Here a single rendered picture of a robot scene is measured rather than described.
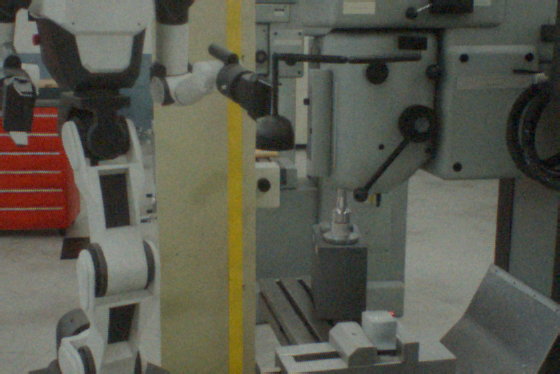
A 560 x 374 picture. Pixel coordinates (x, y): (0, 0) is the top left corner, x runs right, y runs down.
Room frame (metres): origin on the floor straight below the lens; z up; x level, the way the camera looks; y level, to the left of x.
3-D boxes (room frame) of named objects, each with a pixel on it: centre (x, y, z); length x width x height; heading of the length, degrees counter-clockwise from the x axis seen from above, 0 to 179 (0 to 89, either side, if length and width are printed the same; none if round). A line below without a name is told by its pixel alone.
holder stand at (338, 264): (1.91, -0.15, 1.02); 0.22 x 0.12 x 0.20; 2
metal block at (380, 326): (1.47, -0.20, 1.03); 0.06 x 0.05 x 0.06; 14
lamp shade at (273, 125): (1.39, 0.01, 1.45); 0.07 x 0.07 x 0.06
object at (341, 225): (1.86, -0.15, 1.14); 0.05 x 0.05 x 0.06
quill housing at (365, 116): (1.54, -0.19, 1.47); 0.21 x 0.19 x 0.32; 13
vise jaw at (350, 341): (1.45, -0.15, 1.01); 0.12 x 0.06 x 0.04; 14
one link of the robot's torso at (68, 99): (2.09, 0.52, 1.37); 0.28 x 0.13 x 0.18; 31
